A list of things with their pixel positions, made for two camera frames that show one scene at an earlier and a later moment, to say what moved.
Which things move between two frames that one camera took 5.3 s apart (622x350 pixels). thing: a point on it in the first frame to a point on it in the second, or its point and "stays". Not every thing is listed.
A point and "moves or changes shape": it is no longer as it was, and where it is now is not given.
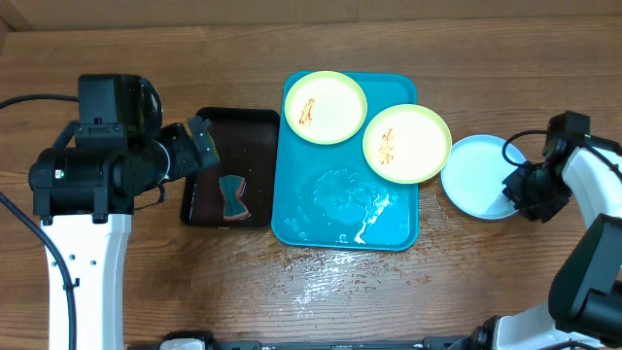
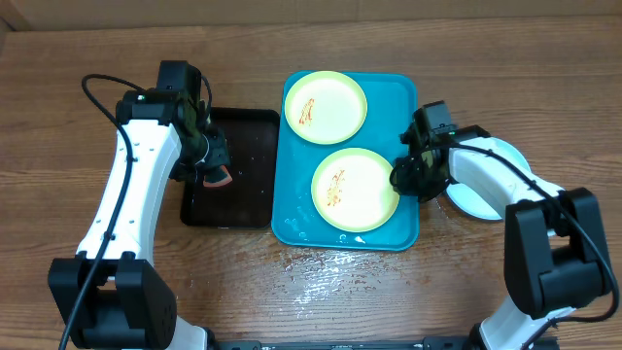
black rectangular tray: (239, 192) stays
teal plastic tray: (328, 195) stays
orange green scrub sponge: (230, 187) to (219, 178)
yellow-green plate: (326, 107) stays
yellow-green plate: (407, 143) moves or changes shape
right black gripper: (516, 195) to (407, 186)
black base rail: (478, 339) stays
